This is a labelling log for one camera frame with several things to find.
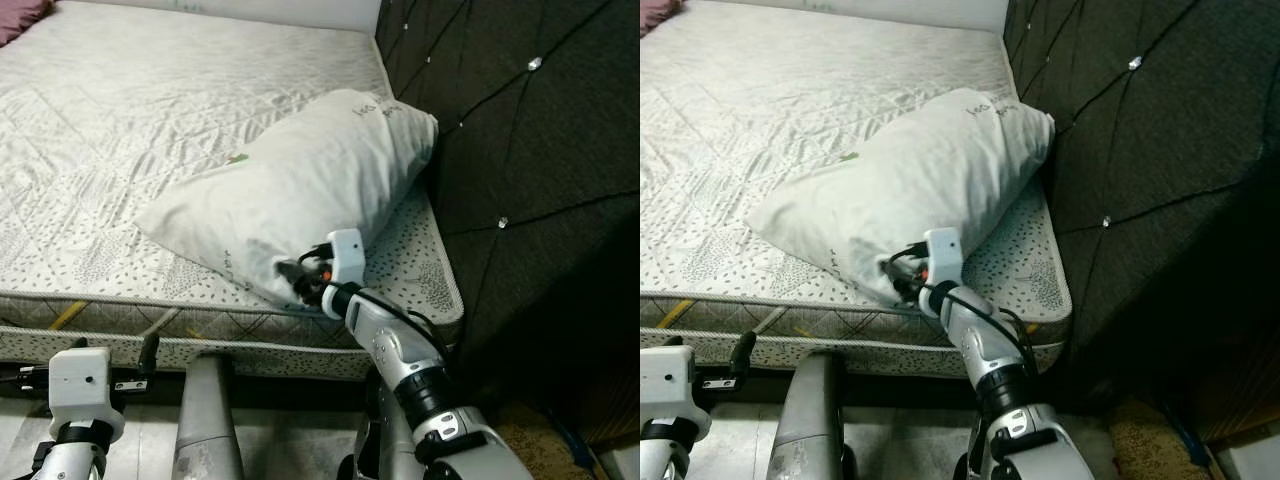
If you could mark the white pillow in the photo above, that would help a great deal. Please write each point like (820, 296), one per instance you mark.
(900, 180)
(290, 180)

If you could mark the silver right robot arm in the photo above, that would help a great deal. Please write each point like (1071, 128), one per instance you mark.
(985, 350)
(400, 350)

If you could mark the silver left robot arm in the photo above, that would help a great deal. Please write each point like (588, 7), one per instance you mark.
(75, 460)
(665, 460)

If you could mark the brown floor rug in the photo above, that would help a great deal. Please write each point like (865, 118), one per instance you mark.
(530, 445)
(1150, 445)

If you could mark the grey quilted mattress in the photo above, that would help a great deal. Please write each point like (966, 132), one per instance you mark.
(780, 120)
(150, 120)

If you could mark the dark tufted headboard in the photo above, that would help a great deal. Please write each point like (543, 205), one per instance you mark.
(1160, 150)
(540, 150)

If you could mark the maroon printed blanket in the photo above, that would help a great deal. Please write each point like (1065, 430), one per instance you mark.
(655, 10)
(20, 15)

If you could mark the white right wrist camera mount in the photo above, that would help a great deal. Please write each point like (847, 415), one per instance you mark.
(347, 255)
(943, 255)

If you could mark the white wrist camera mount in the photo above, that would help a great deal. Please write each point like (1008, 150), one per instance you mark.
(347, 255)
(80, 385)
(943, 255)
(670, 385)

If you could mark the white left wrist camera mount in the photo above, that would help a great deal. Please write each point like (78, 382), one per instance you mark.
(80, 385)
(670, 385)

